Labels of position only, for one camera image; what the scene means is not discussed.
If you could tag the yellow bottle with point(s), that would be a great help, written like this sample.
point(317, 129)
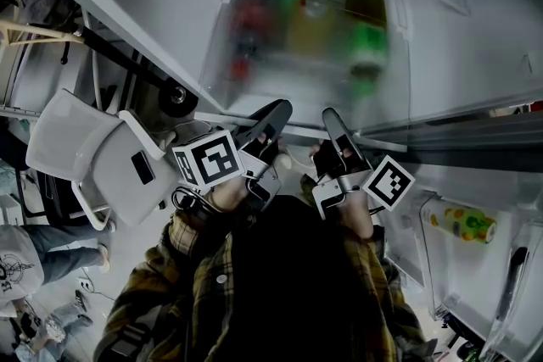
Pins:
point(309, 29)

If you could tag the person's left hand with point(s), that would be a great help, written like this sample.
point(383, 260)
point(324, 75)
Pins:
point(265, 148)

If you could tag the yellow plaid shirt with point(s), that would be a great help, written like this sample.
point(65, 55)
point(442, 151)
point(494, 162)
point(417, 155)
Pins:
point(169, 288)

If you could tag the green bottle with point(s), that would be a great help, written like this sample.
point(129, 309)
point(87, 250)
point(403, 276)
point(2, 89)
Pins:
point(367, 42)

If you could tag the frosted glass fridge shelf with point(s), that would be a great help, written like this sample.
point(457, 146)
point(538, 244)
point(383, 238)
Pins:
point(322, 110)

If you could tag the red round item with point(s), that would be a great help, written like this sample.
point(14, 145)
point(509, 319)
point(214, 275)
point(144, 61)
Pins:
point(239, 68)
point(248, 17)

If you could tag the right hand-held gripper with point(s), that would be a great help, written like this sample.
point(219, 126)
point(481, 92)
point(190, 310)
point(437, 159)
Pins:
point(388, 182)

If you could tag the wooden frame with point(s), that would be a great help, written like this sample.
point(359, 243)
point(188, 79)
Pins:
point(38, 31)

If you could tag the white fridge door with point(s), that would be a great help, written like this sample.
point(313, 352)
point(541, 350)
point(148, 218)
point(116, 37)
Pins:
point(466, 292)

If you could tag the white power strip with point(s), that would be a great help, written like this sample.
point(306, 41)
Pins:
point(85, 285)

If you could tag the person's right forearm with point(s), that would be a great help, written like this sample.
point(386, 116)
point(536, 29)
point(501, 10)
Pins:
point(358, 216)

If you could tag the white mesh chair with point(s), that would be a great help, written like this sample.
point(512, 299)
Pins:
point(76, 140)

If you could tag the white fridge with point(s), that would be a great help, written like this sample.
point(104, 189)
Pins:
point(466, 55)

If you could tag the black stand with wheel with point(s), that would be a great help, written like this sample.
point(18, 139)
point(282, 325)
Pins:
point(176, 97)

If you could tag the bottle with fruit print label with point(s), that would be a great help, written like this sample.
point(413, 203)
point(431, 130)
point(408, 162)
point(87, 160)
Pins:
point(464, 222)

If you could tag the person's left forearm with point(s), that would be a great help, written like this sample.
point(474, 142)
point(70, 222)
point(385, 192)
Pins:
point(227, 195)

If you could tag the clear door bin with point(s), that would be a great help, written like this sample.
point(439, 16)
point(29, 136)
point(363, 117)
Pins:
point(458, 280)

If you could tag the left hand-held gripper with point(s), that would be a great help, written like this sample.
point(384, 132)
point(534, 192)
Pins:
point(210, 161)

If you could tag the person's right hand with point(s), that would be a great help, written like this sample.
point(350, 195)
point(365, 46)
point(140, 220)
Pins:
point(326, 161)

